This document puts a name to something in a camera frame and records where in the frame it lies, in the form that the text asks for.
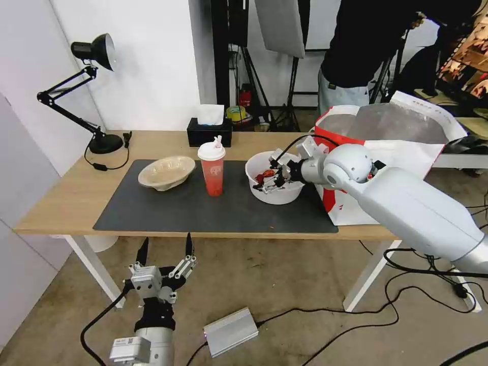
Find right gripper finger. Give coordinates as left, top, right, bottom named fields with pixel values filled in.
left=264, top=163, right=286, bottom=180
left=251, top=177, right=287, bottom=196

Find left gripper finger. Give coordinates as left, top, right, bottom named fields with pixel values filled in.
left=169, top=232, right=199, bottom=280
left=129, top=237, right=150, bottom=272

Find white and red takeout bag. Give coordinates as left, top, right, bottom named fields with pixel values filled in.
left=313, top=90, right=469, bottom=226

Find white plastic bowl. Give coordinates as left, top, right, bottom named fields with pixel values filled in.
left=245, top=150, right=306, bottom=205

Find black desk mat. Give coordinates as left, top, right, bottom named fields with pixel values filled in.
left=93, top=159, right=340, bottom=234

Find white waste bin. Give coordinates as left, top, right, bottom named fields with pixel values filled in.
left=83, top=234, right=118, bottom=253

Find white table leg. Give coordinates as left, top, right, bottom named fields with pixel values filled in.
left=343, top=238, right=403, bottom=314
left=60, top=234, right=127, bottom=313

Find red drink cup white lid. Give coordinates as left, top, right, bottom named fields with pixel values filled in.
left=196, top=135, right=228, bottom=197

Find silver power supply box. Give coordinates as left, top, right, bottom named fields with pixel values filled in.
left=202, top=306, right=260, bottom=358

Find yellow green tape rolls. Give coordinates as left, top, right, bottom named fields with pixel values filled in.
left=225, top=105, right=253, bottom=125

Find black tissue box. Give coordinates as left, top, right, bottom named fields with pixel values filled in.
left=186, top=117, right=233, bottom=148

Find black light stand tripod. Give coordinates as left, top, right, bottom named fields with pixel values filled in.
left=243, top=45, right=319, bottom=132

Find beige paper bowl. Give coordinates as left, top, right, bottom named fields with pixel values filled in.
left=137, top=154, right=197, bottom=192

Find white tissue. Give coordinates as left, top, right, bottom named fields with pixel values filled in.
left=198, top=103, right=225, bottom=127

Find black desk lamp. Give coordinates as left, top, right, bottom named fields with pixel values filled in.
left=36, top=33, right=125, bottom=155

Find pale cabinet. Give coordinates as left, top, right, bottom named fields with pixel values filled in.
left=0, top=90, right=74, bottom=346

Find grey softbox panel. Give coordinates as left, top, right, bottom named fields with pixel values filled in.
left=253, top=0, right=309, bottom=59

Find person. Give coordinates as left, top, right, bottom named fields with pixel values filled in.
left=317, top=0, right=475, bottom=116

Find wooden side table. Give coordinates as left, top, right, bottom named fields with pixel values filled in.
left=413, top=88, right=488, bottom=169

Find black device on side table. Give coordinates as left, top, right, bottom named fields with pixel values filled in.
left=443, top=135, right=488, bottom=158

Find white power strip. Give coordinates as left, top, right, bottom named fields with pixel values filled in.
left=452, top=275, right=483, bottom=314

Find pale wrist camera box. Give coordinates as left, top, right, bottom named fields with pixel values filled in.
left=268, top=150, right=295, bottom=168
left=130, top=265, right=161, bottom=299

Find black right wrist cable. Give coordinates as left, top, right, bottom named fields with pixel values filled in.
left=271, top=133, right=338, bottom=169

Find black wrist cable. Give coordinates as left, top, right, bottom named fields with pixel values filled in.
left=271, top=133, right=338, bottom=169
left=79, top=281, right=133, bottom=366

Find black power supply input cable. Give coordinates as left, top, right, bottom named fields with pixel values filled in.
left=177, top=335, right=209, bottom=366

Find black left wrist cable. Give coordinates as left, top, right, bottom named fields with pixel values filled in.
left=79, top=281, right=133, bottom=366

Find black lamp cable with switch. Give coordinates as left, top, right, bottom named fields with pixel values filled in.
left=83, top=131, right=133, bottom=173

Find black metal rack frame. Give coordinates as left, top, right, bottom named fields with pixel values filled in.
left=209, top=0, right=251, bottom=112

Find black power supply output cable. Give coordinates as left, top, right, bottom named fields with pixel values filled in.
left=255, top=277, right=400, bottom=329

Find thick black floor cable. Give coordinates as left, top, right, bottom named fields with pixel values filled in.
left=382, top=247, right=488, bottom=278

